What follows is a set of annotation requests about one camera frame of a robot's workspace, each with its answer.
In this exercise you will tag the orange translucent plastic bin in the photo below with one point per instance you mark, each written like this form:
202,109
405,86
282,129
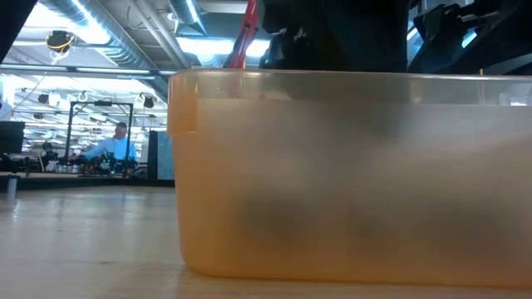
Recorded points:
353,187

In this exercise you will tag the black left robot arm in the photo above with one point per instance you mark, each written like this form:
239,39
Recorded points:
10,16

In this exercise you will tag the black hanging speaker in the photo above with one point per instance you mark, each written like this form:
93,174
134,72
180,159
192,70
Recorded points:
148,101
42,98

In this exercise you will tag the blue partition panel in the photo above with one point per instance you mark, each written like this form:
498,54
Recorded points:
164,155

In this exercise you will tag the person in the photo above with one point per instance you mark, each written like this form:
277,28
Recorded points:
114,145

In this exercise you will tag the black background robot arms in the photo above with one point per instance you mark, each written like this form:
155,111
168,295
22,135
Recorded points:
104,164

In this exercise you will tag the black monitor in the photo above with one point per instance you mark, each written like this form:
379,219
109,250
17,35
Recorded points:
10,137

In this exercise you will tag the round silver ventilation duct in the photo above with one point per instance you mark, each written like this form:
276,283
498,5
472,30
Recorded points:
120,50
187,14

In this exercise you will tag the black background rig frame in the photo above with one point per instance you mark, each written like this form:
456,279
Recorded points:
104,103

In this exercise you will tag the black ceiling camera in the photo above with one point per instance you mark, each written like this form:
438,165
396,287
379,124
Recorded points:
59,40

